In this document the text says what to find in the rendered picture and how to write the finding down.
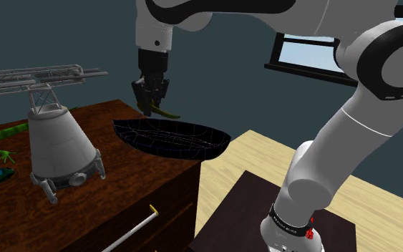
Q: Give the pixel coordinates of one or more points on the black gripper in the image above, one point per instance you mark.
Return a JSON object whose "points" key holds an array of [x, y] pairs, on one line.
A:
{"points": [[153, 62]]}

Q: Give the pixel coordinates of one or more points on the dark wooden chest of drawers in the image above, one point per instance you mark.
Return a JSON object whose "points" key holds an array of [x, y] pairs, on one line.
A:
{"points": [[117, 195]]}

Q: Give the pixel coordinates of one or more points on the dark brown robot stand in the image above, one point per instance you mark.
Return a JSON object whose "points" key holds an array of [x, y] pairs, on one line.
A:
{"points": [[243, 216]]}

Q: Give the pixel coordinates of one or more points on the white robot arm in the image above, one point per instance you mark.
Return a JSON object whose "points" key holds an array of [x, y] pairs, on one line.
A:
{"points": [[326, 139]]}

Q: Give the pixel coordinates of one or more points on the olive green curved stem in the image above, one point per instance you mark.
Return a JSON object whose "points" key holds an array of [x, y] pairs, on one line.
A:
{"points": [[164, 112]]}

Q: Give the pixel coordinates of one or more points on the dark framed window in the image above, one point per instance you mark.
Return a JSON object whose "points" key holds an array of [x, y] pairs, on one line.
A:
{"points": [[306, 55]]}

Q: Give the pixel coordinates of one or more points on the grey cone-shaped spacecraft model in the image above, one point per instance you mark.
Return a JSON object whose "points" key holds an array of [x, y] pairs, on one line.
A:
{"points": [[56, 139]]}

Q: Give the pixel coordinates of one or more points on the black wide bowl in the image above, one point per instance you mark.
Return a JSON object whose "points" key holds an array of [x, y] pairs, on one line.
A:
{"points": [[173, 138]]}

